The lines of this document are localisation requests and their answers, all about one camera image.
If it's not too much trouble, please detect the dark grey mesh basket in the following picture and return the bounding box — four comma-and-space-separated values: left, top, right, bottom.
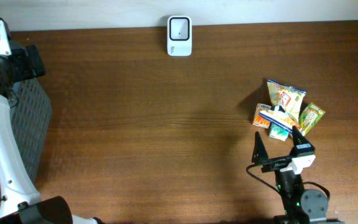
8, 78, 52, 182

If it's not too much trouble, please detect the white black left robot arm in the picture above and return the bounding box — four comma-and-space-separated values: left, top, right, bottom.
0, 45, 101, 223

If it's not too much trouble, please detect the yellow snack bag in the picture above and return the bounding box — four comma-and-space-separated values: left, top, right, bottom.
258, 80, 307, 135

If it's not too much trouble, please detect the small orange tissue pack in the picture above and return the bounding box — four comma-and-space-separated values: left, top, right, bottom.
252, 103, 271, 129

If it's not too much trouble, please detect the green tea carton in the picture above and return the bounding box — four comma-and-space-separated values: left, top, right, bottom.
299, 102, 325, 136

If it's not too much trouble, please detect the black right camera cable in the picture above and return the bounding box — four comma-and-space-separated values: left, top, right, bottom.
246, 157, 293, 195

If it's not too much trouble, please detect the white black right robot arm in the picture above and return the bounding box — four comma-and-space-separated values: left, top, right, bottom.
246, 126, 341, 223

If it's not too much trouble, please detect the small teal tissue pack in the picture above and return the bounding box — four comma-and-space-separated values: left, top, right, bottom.
269, 123, 289, 141

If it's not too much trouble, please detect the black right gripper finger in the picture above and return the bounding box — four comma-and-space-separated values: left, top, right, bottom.
252, 131, 269, 164
290, 126, 315, 157

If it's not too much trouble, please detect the white barcode scanner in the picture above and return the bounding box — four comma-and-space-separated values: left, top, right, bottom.
167, 16, 193, 57

